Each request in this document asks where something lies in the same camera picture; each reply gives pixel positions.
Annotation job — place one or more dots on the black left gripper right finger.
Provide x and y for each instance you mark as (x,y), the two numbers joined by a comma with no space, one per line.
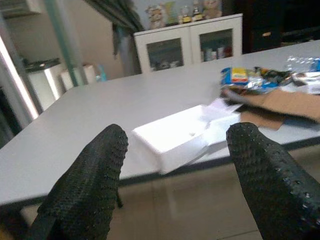
(272,190)

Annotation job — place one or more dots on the silver blue foil wrapper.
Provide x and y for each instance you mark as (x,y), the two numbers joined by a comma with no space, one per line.
(260,85)

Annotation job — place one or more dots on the white paper roll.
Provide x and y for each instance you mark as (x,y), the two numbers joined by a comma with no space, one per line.
(89,73)

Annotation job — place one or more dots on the teal bottle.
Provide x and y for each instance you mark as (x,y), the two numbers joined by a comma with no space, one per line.
(101,73)

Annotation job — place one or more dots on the white paper sheet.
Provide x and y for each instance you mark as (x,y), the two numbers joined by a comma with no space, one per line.
(220,107)

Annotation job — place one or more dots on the beige teddy bear figurine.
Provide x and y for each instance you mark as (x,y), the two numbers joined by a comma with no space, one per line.
(156,17)

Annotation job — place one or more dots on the white foam tray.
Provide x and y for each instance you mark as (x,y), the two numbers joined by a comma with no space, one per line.
(170,140)

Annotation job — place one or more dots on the green door post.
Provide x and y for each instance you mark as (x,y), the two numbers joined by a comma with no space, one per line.
(62,37)

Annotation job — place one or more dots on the large brown cardboard piece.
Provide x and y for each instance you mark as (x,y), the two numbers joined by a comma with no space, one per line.
(287,102)

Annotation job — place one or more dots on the white crumpled carton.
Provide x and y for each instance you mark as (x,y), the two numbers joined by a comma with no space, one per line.
(305,85)

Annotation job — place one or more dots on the white glass-door cabinet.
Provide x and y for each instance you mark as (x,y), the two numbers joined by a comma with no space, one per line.
(190,35)

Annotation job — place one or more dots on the green yellow figurine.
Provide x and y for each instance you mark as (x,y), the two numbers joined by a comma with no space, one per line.
(171,12)

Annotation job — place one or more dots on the black crumpled wrapper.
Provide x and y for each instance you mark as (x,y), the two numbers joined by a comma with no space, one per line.
(272,73)

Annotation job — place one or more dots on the large brown teddy bear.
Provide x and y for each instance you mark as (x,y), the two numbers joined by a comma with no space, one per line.
(212,8)

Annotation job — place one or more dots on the silver bin with black lid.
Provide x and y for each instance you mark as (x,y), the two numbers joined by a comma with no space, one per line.
(45,82)

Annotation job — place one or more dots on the dark wooden cabinet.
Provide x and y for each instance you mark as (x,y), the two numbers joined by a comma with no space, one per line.
(275,22)

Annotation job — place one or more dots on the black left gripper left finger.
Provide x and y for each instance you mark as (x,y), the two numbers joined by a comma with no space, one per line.
(85,190)

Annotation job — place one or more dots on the dark green curtain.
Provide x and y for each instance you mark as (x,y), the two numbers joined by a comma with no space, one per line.
(120,20)

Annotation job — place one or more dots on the clear plastic bottle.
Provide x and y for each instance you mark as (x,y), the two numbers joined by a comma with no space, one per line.
(302,62)

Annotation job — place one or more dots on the small brown cardboard piece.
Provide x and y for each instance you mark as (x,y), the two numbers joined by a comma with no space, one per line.
(262,121)

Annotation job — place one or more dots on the grey folding table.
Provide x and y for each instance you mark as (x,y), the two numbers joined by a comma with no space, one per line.
(105,107)

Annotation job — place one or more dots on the blue yellow snack bag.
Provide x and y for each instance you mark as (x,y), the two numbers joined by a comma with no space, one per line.
(237,75)

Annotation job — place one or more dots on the small gold-base trophy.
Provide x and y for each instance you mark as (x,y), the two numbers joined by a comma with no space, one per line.
(185,16)
(197,11)

